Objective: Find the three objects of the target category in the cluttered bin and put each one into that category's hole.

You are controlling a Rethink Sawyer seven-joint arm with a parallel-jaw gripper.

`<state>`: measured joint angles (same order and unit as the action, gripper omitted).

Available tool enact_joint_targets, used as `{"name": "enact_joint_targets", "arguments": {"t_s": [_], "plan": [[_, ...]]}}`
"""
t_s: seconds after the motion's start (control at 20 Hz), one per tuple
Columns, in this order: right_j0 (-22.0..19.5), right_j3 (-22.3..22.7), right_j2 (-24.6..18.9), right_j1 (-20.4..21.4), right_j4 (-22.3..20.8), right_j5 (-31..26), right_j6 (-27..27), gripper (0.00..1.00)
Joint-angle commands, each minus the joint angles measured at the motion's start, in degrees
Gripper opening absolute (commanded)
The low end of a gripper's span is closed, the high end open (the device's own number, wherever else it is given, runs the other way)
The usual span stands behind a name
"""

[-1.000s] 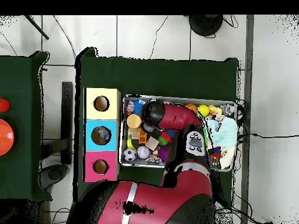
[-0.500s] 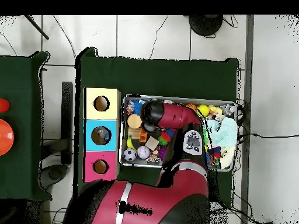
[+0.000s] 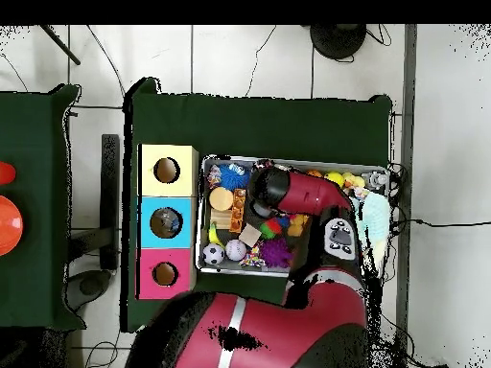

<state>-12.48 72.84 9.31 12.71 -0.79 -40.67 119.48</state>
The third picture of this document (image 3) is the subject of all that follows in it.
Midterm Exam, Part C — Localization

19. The long orange toy brick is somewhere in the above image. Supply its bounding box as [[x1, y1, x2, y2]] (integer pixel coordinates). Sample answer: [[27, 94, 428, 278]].
[[229, 188, 247, 234]]

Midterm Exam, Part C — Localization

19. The blue spiky ball with eyes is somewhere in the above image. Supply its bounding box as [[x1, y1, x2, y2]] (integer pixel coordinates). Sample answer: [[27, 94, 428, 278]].
[[218, 163, 253, 193]]

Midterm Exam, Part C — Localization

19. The pale blue waffle cloth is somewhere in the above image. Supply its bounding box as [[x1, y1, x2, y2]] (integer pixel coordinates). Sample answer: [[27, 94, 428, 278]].
[[360, 191, 392, 262]]

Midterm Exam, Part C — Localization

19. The shallow clear mesh bin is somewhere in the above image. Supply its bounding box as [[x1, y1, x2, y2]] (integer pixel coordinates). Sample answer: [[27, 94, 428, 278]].
[[198, 156, 388, 284]]

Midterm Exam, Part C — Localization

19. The wooden box with three holes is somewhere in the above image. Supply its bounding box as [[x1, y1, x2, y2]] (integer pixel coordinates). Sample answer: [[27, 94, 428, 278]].
[[137, 144, 199, 300]]

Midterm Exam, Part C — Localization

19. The plain wooden cube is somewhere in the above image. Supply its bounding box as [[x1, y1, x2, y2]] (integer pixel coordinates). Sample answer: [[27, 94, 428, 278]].
[[238, 222, 264, 248]]

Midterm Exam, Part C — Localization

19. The yellow toy banana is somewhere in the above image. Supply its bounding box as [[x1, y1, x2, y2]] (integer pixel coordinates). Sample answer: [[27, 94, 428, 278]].
[[208, 222, 227, 249]]

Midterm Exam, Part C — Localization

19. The white baseball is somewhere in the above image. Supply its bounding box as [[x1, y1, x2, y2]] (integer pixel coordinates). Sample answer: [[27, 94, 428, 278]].
[[225, 239, 249, 263]]

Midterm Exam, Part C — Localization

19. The purple spiky toy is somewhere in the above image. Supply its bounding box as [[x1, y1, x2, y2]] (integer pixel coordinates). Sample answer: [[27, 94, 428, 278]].
[[260, 236, 295, 269]]

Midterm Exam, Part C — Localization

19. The small soccer ball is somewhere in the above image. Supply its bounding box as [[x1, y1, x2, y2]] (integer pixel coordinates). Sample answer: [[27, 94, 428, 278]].
[[202, 241, 227, 266]]

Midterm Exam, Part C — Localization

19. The yellow smiley ball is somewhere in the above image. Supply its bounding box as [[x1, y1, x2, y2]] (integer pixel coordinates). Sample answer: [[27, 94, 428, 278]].
[[324, 172, 346, 189]]

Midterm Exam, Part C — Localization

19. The small yellow rubber duck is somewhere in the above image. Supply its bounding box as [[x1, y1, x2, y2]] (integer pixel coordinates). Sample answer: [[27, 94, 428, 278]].
[[342, 172, 366, 191]]

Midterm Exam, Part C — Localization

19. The black upright panel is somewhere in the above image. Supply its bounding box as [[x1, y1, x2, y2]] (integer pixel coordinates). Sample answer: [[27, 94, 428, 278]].
[[100, 133, 122, 271]]

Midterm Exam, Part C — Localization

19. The grey round floor base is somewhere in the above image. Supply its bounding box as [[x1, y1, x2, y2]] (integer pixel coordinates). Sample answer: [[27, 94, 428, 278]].
[[64, 267, 113, 310]]

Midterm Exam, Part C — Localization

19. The black round stand base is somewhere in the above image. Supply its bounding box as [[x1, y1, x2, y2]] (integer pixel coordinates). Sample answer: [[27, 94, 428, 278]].
[[310, 24, 368, 61]]

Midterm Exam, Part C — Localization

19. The dark green side table cloth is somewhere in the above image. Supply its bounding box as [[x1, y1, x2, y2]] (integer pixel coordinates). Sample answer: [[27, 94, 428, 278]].
[[0, 83, 84, 333]]

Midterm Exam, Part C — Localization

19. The orange disc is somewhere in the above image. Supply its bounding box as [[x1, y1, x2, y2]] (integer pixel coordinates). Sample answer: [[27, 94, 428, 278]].
[[0, 195, 24, 258]]

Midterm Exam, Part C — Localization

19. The small red object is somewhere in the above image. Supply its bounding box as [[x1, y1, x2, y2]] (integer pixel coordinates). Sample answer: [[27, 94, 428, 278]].
[[0, 160, 16, 186]]

